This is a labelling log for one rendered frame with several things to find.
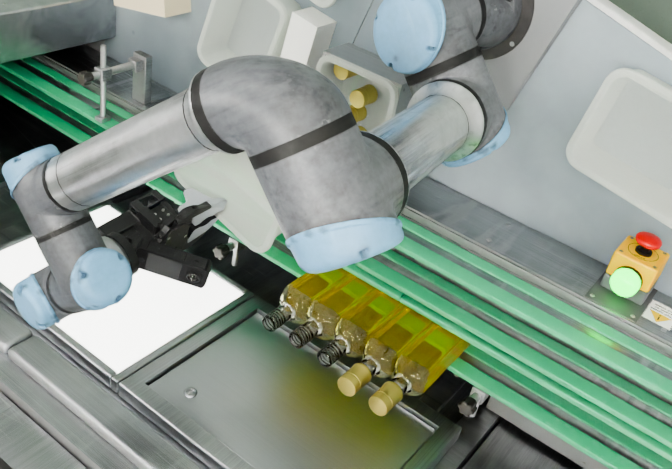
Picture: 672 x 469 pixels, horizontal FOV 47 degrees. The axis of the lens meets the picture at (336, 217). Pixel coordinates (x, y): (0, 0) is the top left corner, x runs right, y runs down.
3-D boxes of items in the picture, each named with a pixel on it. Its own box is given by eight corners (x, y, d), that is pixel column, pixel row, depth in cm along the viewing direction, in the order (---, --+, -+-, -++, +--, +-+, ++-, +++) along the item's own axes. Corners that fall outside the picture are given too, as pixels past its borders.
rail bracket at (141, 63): (155, 96, 178) (73, 122, 162) (159, 26, 169) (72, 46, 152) (170, 104, 176) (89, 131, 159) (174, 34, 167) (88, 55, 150)
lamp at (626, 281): (608, 283, 123) (602, 291, 120) (619, 260, 120) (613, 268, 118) (636, 297, 121) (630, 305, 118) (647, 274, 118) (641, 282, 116)
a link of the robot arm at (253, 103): (268, 17, 70) (-29, 176, 96) (318, 129, 71) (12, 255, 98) (327, 3, 79) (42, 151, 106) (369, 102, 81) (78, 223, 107)
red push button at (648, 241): (626, 253, 121) (634, 235, 119) (633, 243, 124) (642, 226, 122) (650, 265, 119) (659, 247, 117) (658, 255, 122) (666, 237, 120)
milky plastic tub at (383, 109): (326, 146, 157) (300, 159, 150) (346, 41, 145) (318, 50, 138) (398, 182, 149) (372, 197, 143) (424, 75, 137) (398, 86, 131)
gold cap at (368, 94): (364, 81, 143) (350, 86, 140) (379, 88, 142) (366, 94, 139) (360, 98, 145) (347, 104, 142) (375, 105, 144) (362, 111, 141)
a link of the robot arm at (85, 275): (55, 237, 94) (22, 249, 102) (96, 319, 95) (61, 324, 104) (109, 211, 99) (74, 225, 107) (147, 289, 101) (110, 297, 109)
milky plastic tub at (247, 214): (234, 79, 126) (195, 92, 119) (333, 165, 120) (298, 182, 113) (205, 159, 137) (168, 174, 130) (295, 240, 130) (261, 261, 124)
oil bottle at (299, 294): (344, 265, 148) (272, 315, 132) (350, 241, 145) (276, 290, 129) (368, 279, 146) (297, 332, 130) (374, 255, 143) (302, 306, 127)
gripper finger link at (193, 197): (209, 171, 128) (166, 195, 122) (234, 193, 126) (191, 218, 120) (206, 184, 130) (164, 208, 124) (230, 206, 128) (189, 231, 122)
